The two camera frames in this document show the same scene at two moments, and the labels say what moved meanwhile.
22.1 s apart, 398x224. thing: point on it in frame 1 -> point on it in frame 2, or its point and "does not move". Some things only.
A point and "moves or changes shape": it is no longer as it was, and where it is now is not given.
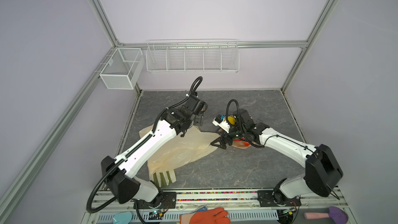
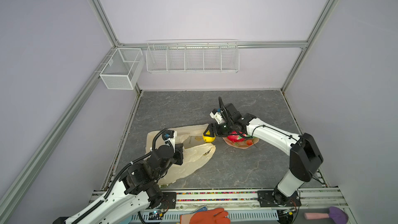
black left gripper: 199,120 -> 179,151
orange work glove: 215,216 does not move
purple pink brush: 336,214 does not move
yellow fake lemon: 231,120 moves or changes shape
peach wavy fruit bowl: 240,144 does not move
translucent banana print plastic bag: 178,150 moves or changes shape
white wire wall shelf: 193,56 does not move
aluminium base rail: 212,199 does not move
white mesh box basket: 122,68 does not move
